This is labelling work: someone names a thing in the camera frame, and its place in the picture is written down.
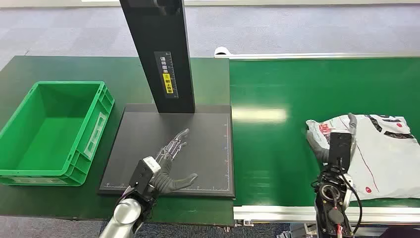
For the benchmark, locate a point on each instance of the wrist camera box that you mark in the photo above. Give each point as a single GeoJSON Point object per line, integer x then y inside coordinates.
{"type": "Point", "coordinates": [142, 175]}
{"type": "Point", "coordinates": [340, 148]}

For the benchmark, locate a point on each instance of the clear crate side label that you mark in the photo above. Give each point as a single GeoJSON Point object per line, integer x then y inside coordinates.
{"type": "Point", "coordinates": [95, 134]}

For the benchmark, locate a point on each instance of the white conveyor end roller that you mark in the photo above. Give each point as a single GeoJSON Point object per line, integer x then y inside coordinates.
{"type": "Point", "coordinates": [221, 51]}

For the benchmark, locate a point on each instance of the black yellow column label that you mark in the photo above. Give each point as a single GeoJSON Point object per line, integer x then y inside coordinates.
{"type": "Point", "coordinates": [167, 75]}

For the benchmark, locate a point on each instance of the green conveyor belt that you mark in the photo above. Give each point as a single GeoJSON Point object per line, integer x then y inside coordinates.
{"type": "Point", "coordinates": [272, 157]}

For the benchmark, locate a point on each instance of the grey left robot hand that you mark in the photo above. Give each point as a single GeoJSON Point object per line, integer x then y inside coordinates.
{"type": "Point", "coordinates": [165, 180]}

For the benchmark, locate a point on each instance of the clear crate end label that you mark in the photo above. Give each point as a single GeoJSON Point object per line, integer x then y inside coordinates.
{"type": "Point", "coordinates": [39, 180]}

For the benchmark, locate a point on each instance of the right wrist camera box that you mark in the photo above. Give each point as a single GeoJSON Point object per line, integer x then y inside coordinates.
{"type": "Point", "coordinates": [340, 148]}

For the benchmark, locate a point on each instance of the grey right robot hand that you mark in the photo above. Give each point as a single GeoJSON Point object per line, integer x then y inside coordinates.
{"type": "Point", "coordinates": [317, 146]}

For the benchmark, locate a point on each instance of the black scanner column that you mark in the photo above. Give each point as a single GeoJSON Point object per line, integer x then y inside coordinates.
{"type": "Point", "coordinates": [157, 33]}

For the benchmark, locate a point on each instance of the aluminium conveyor frame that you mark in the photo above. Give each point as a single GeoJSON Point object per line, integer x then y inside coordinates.
{"type": "Point", "coordinates": [279, 213]}

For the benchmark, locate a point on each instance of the green plastic crate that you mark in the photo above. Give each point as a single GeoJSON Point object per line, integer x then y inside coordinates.
{"type": "Point", "coordinates": [46, 138]}

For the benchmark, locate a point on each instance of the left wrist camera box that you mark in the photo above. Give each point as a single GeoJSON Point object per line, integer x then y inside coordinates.
{"type": "Point", "coordinates": [142, 175]}

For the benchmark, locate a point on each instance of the black scanner base plate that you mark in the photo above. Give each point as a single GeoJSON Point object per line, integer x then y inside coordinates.
{"type": "Point", "coordinates": [203, 157]}

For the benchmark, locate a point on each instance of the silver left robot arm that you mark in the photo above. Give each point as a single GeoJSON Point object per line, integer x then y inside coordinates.
{"type": "Point", "coordinates": [126, 213]}

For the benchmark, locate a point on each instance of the metal conveyor bracket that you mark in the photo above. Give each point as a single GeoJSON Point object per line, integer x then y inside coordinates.
{"type": "Point", "coordinates": [244, 223]}

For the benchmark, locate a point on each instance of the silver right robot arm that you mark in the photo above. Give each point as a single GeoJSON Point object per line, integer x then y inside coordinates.
{"type": "Point", "coordinates": [331, 210]}

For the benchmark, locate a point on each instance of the white printed poly mailer package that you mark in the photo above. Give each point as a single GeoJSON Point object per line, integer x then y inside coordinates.
{"type": "Point", "coordinates": [387, 157]}

